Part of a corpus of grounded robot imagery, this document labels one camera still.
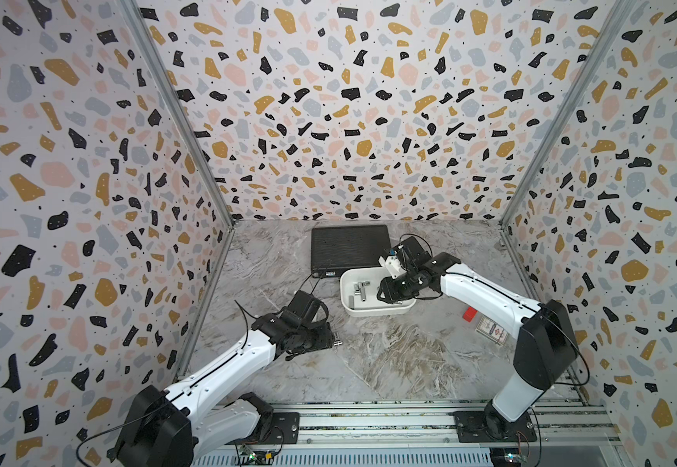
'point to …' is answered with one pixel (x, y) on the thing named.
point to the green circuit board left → (249, 456)
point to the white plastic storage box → (367, 304)
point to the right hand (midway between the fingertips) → (380, 295)
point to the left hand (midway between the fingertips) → (332, 338)
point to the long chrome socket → (351, 301)
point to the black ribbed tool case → (338, 247)
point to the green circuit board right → (513, 458)
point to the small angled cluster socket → (360, 287)
